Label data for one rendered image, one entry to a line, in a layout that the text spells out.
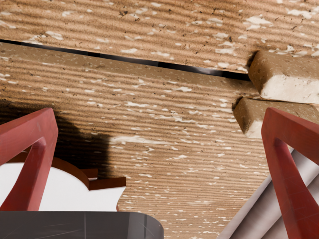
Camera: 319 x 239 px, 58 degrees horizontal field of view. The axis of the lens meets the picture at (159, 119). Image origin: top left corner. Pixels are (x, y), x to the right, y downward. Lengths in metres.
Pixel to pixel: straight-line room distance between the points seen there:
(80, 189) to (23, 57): 0.08
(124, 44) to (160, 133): 0.08
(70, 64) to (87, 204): 0.09
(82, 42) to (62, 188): 0.09
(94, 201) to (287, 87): 0.13
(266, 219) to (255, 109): 0.24
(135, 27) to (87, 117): 0.07
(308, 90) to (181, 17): 0.08
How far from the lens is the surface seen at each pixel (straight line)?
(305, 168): 0.34
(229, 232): 0.42
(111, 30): 0.16
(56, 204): 0.20
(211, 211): 0.32
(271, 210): 0.39
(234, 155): 0.25
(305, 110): 0.22
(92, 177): 0.19
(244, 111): 0.19
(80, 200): 0.20
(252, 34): 0.18
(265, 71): 0.17
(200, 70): 0.20
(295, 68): 0.18
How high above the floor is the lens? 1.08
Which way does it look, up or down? 46 degrees down
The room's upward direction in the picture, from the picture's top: 171 degrees clockwise
